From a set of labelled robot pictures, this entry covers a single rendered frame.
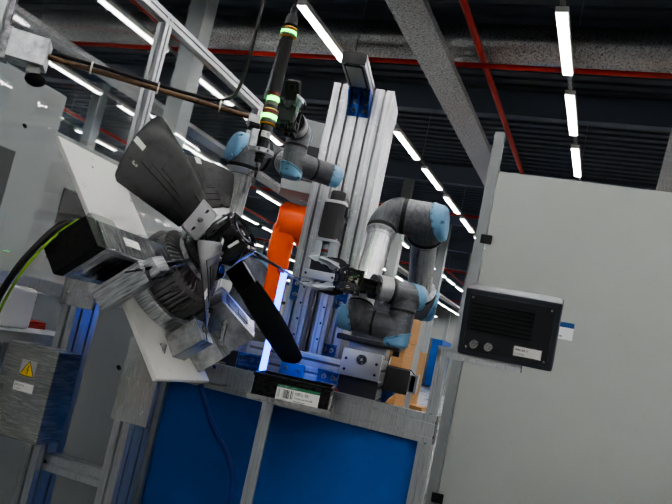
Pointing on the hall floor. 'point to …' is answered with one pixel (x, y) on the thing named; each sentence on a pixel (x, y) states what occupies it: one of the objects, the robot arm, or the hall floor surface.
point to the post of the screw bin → (257, 453)
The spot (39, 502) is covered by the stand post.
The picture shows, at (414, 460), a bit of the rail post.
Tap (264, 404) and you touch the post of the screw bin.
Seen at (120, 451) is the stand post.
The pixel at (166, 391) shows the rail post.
